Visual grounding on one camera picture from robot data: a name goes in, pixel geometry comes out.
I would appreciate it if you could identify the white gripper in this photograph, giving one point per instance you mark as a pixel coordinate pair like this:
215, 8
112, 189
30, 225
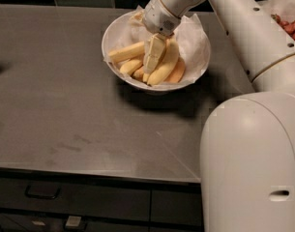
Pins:
159, 18

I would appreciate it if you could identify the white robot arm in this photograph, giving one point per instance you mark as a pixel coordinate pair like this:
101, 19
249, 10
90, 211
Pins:
247, 148

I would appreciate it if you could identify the right curved yellow banana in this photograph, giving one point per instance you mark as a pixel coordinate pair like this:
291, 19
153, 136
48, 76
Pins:
167, 65

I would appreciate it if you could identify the long top yellow banana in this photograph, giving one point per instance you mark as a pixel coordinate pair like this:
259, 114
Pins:
127, 52

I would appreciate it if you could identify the middle yellow banana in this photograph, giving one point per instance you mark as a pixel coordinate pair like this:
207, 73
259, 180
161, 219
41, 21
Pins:
145, 77

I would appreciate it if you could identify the small left yellow banana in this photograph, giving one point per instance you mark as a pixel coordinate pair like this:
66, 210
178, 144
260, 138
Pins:
131, 66

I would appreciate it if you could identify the small yellow banana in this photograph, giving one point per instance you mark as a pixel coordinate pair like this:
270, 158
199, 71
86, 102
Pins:
138, 74
131, 66

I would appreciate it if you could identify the small lower yellow banana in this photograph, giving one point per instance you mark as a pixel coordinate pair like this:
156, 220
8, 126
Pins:
138, 74

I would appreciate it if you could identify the orange fruit in bowl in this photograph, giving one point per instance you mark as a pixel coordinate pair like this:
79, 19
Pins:
178, 72

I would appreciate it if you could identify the white paper bowl liner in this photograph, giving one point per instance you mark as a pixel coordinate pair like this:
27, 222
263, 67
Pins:
151, 61

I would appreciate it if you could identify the red fruits in right bowl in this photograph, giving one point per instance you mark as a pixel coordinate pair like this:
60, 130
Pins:
288, 27

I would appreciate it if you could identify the upper right grey drawer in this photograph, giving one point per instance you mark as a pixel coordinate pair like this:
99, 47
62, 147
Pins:
182, 206

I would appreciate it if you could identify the grey drawer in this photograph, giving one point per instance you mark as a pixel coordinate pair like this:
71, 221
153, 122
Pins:
75, 199
182, 206

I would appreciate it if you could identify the upper left grey drawer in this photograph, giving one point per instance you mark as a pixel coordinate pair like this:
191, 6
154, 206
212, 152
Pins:
75, 199

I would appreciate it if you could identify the left black drawer handle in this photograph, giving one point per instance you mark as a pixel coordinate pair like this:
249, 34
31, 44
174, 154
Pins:
42, 192

